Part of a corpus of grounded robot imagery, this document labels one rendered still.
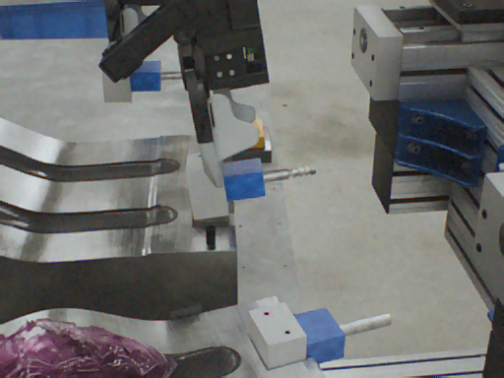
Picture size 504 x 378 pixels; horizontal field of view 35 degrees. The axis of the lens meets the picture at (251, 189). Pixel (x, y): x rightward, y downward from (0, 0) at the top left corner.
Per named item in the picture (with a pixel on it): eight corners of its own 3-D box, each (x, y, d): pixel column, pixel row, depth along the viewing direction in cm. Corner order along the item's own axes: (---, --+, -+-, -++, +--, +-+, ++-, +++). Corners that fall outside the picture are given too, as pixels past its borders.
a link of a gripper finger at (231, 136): (267, 184, 77) (252, 89, 75) (206, 194, 77) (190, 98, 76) (266, 179, 80) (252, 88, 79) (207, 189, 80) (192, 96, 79)
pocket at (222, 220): (234, 228, 89) (233, 200, 87) (236, 256, 84) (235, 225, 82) (193, 229, 89) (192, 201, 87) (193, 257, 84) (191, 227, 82)
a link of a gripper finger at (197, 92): (213, 143, 75) (197, 48, 73) (196, 146, 75) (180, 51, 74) (215, 139, 79) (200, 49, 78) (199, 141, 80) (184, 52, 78)
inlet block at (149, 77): (202, 86, 111) (201, 49, 109) (203, 100, 107) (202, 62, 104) (107, 88, 111) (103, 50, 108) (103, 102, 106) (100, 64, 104)
